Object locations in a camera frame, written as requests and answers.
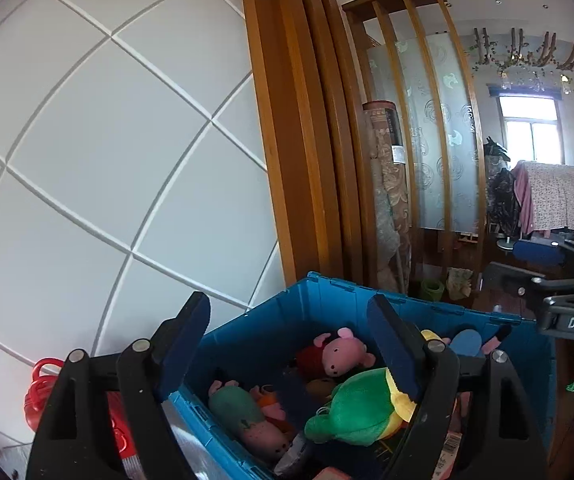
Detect blue plastic crate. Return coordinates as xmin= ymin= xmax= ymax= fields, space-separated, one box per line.
xmin=167 ymin=272 xmax=558 ymax=480

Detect rolled patterned carpet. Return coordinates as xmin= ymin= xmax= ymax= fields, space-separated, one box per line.
xmin=362 ymin=101 xmax=413 ymax=296

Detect window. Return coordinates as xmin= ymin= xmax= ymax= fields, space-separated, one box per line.
xmin=497 ymin=95 xmax=565 ymax=166

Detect pink garment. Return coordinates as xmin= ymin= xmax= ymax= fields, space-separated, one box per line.
xmin=512 ymin=161 xmax=535 ymax=233

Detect red toy suitcase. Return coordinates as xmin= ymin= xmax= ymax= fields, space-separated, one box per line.
xmin=23 ymin=357 xmax=135 ymax=480

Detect floral cloth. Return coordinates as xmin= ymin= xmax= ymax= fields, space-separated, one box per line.
xmin=522 ymin=161 xmax=574 ymax=236

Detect pink pig plush red dress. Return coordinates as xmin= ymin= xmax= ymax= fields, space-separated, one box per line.
xmin=294 ymin=327 xmax=377 ymax=381

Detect ceiling vine decoration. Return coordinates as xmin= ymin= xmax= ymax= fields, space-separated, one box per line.
xmin=469 ymin=27 xmax=574 ymax=111

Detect pink plush green dress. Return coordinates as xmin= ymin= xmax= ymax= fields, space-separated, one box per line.
xmin=208 ymin=380 xmax=293 ymax=463

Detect beige bundle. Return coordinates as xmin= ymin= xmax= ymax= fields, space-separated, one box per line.
xmin=446 ymin=267 xmax=474 ymax=300

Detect green roll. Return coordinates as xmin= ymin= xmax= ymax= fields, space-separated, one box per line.
xmin=421 ymin=279 xmax=445 ymax=302

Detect blue elephant plush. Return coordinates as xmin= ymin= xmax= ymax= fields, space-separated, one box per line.
xmin=421 ymin=324 xmax=512 ymax=361

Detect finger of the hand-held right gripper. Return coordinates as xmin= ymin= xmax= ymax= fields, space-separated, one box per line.
xmin=482 ymin=261 xmax=548 ymax=307
xmin=513 ymin=239 xmax=574 ymax=273

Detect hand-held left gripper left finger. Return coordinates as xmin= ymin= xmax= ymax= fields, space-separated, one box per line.
xmin=26 ymin=291 xmax=212 ymax=480

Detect wooden frosted glass partition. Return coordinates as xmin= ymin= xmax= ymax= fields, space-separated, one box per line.
xmin=342 ymin=0 xmax=488 ymax=301

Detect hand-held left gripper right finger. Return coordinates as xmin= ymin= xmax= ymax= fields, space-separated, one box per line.
xmin=366 ymin=294 xmax=550 ymax=480

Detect green frog plush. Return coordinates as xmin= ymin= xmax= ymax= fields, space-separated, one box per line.
xmin=304 ymin=367 xmax=418 ymax=447

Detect hanging dark clothes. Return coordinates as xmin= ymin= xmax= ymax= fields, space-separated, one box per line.
xmin=483 ymin=136 xmax=522 ymax=235

